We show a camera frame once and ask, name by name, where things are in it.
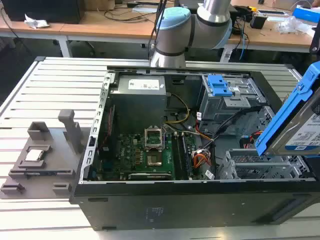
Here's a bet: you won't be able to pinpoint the hard disk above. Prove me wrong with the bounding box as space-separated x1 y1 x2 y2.
254 62 320 157

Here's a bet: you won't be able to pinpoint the metal disk bay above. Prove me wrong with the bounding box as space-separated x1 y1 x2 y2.
219 148 311 180

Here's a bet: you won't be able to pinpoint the black RAM slot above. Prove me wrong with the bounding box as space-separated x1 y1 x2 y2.
175 134 185 180
171 134 181 180
184 133 194 179
180 133 190 179

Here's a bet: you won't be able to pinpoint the clear plastic bag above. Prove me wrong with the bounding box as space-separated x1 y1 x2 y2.
276 15 316 35

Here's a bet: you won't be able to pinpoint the blue cardboard box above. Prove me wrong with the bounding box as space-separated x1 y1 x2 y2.
291 4 320 26

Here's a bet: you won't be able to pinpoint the wooden desk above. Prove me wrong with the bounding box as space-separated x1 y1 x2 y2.
0 2 158 59
223 0 320 64

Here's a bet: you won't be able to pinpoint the small black device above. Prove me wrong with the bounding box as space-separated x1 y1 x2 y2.
249 13 268 30

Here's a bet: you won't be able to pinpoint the blue plastic drive latch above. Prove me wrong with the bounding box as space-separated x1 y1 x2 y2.
206 74 234 98

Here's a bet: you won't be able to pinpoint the metal drive cage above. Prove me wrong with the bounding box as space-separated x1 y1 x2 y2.
199 74 267 137

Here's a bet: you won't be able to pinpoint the thin locking lever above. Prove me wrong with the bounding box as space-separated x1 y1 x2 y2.
162 123 168 151

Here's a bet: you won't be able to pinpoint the grey power supply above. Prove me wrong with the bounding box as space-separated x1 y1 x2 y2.
109 74 167 127

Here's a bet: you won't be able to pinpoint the metal socket cover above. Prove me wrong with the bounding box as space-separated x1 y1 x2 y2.
144 126 164 151

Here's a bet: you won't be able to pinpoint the green motherboard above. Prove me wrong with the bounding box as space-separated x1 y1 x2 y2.
97 121 201 181

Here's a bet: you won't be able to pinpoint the black PC case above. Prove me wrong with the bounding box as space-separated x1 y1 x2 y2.
69 65 320 232

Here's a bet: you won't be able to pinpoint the large black box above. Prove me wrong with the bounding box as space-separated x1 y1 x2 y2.
1 0 82 25

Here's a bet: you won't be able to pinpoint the crumpled white paper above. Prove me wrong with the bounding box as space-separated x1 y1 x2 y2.
23 13 50 29

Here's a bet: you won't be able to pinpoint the grey parts rack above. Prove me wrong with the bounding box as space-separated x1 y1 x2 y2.
0 109 85 200

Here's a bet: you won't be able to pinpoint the silver CPU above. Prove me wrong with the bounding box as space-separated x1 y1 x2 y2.
24 149 46 162

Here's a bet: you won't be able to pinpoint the blue cable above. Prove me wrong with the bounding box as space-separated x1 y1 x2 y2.
238 31 249 61

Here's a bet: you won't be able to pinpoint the red yellow orange wire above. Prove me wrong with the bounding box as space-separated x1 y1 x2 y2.
251 129 265 141

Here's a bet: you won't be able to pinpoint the black cable bundle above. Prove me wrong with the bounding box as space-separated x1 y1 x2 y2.
211 105 262 142

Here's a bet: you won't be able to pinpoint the black wire blue tab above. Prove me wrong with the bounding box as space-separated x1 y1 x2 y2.
239 134 254 150

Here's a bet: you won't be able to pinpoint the yellow black wires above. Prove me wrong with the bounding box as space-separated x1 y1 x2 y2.
164 92 191 125

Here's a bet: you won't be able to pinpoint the orange wire bundle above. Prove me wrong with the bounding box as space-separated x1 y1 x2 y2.
191 149 213 169

